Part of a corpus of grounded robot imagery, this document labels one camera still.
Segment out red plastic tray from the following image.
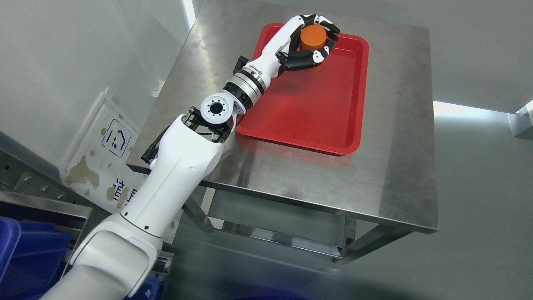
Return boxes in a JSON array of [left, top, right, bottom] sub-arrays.
[[236, 33, 370, 156]]

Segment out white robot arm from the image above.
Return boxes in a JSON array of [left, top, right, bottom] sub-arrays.
[[42, 54, 281, 300]]

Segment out steel table frame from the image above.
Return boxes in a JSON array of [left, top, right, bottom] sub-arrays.
[[182, 14, 439, 263]]

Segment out white paper label sign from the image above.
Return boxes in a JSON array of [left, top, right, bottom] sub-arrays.
[[58, 87, 184, 245]]

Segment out steel shelf rail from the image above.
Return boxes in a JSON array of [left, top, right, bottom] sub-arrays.
[[0, 150, 109, 234]]

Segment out orange cylindrical capacitor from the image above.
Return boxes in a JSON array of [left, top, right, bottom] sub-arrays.
[[298, 25, 327, 51]]

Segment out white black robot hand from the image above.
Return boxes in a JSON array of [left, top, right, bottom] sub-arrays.
[[245, 14, 340, 82]]

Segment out lower blue bin right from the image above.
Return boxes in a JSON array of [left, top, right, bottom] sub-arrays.
[[0, 216, 72, 300]]

